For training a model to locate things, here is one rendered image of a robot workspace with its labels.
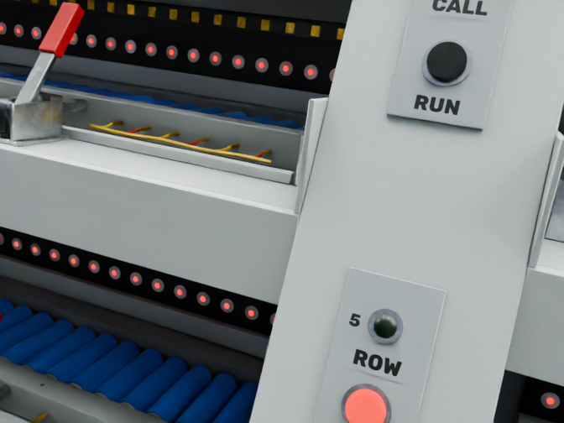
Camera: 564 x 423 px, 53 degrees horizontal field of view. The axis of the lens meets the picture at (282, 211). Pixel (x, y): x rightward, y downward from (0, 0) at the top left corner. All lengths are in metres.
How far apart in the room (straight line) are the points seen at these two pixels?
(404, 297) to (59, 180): 0.18
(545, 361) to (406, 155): 0.10
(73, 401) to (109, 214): 0.14
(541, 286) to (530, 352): 0.03
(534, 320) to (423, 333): 0.04
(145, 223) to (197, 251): 0.03
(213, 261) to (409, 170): 0.10
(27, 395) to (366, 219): 0.25
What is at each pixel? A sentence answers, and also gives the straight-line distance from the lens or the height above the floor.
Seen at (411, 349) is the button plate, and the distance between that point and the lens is 0.24.
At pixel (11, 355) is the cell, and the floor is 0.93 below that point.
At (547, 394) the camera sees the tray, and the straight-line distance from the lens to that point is 0.41.
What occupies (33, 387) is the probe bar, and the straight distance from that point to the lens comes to 0.40.
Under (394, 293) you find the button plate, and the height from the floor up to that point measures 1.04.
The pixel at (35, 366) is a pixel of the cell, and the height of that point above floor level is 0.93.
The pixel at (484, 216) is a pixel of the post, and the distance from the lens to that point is 0.24.
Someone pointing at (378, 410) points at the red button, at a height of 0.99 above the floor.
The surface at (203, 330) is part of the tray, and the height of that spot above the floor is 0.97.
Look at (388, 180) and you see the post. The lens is 0.24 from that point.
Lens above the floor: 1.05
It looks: 3 degrees up
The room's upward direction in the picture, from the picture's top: 14 degrees clockwise
